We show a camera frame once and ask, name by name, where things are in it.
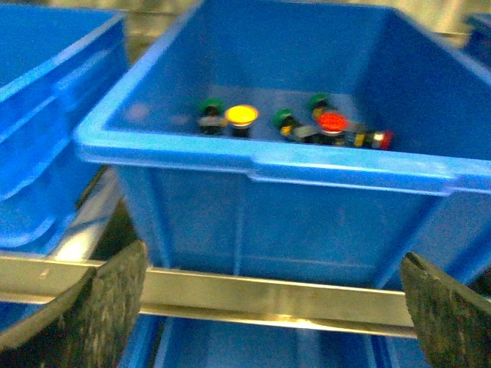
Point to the green push button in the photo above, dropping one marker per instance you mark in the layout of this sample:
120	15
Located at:
287	125
318	105
211	121

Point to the red mushroom push button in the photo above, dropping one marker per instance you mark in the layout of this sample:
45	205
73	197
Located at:
373	139

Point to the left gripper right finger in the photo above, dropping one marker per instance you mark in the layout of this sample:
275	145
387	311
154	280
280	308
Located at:
451	321

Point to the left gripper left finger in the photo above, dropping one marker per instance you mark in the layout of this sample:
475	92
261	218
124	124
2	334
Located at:
89	324

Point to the yellow push button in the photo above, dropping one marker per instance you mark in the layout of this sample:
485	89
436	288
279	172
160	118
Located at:
241	118

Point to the green push button middle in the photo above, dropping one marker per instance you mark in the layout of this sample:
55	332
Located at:
287	125

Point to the green push button left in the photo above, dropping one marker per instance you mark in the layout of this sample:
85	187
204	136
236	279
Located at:
211	121

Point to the green push button right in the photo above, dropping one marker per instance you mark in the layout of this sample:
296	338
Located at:
318	105

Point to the blue bin holding buttons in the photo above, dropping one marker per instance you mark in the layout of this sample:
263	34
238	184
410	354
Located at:
268	207

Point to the blue bin far right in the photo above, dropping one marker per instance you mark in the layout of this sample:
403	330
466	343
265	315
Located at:
478	45

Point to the lower shelf blue bin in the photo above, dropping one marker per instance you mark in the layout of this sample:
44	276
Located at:
177	342

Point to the blue bin far left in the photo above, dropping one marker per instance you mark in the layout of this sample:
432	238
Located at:
56	64

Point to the metal front rack rail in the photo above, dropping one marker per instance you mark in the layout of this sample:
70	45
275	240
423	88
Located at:
204	296

